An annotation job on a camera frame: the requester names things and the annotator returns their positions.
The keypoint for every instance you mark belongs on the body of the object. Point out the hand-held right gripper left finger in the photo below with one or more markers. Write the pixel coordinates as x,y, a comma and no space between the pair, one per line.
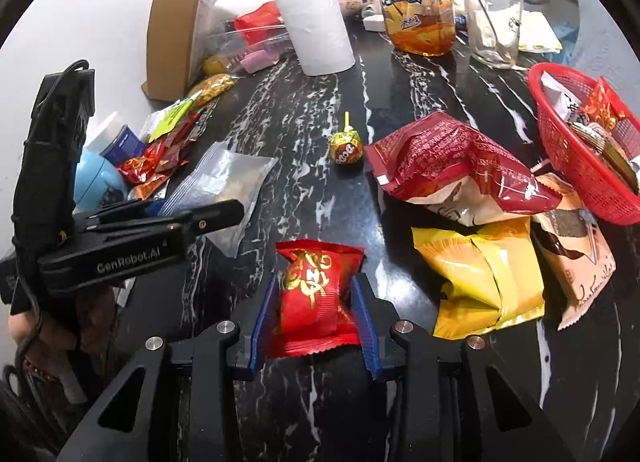
262,327

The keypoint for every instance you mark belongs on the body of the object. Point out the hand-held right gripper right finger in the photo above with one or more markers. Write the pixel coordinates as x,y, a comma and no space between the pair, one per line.
367,327

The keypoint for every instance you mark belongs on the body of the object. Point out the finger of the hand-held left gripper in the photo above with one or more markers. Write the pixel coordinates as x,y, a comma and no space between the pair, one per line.
210,219
125,214

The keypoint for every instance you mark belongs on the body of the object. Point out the clear zip bag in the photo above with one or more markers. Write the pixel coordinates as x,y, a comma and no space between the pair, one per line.
225,177

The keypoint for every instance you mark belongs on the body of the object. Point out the small red gold candy packet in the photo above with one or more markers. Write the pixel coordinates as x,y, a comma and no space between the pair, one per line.
310,297

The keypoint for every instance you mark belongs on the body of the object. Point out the yellow snack bag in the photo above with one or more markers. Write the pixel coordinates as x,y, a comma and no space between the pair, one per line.
480,277

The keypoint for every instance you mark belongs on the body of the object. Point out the yellow lollipop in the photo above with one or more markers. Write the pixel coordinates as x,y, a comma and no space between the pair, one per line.
346,147

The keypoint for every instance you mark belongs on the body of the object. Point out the large dark red snack bag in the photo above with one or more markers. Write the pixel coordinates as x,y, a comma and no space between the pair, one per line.
450,162

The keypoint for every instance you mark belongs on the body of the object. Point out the peach seaweed cracker packet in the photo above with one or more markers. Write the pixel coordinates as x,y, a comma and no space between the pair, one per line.
585,262

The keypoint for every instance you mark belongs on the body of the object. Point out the red plastic basket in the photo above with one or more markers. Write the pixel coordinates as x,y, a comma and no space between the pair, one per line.
565,162

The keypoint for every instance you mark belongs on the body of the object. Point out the green brown snack packet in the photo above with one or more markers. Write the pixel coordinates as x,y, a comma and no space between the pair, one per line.
610,152

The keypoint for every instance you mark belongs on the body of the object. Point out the white snack packet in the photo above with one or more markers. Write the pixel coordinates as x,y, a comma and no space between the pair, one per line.
560,92

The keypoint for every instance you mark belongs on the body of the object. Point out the person's left hand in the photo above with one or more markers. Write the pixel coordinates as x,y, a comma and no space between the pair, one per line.
97,314

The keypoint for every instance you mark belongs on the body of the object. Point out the light blue round container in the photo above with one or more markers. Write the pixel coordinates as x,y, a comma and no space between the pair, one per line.
97,182

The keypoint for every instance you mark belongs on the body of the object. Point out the pile of small snack packets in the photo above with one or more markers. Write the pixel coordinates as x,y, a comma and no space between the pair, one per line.
160,157

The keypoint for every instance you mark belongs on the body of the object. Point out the cardboard box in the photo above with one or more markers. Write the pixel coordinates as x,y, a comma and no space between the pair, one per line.
170,42

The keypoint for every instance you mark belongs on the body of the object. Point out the red packet in clear box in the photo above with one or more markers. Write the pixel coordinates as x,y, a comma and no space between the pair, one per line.
257,22

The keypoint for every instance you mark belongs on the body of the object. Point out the white paper roll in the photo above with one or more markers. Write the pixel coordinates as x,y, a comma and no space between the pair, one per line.
317,27

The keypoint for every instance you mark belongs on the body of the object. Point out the clear drinking glass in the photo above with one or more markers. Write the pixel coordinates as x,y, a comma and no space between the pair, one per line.
492,37

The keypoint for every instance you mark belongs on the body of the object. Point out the metal spoon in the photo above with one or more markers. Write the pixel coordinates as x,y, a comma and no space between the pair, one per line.
485,7

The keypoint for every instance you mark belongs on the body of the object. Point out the yellow white paper packet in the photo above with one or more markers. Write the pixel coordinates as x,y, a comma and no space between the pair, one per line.
540,32

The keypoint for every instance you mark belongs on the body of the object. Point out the chair with light blue cover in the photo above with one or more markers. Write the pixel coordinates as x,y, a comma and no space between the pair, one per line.
610,47

